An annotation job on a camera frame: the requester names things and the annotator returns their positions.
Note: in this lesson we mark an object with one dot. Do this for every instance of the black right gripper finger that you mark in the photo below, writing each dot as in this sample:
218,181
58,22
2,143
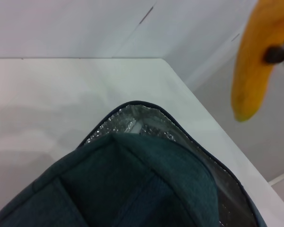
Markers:
278,55

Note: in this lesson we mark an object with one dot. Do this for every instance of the dark teal insulated lunch bag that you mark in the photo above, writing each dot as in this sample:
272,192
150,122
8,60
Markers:
109,184

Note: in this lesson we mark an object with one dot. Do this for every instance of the yellow banana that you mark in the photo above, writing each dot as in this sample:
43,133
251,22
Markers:
251,71

